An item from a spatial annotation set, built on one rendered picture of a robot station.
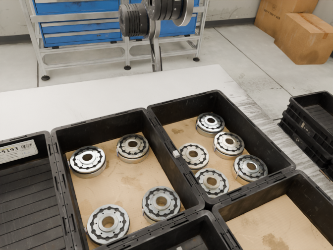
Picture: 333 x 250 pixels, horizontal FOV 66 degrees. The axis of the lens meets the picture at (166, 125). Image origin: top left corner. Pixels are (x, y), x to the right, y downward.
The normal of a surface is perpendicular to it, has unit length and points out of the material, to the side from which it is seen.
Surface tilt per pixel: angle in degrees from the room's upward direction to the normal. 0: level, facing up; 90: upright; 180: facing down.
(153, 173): 0
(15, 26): 90
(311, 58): 91
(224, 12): 90
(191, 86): 0
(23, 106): 0
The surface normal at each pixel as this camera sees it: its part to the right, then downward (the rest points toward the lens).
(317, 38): 0.15, 0.66
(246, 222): 0.07, -0.73
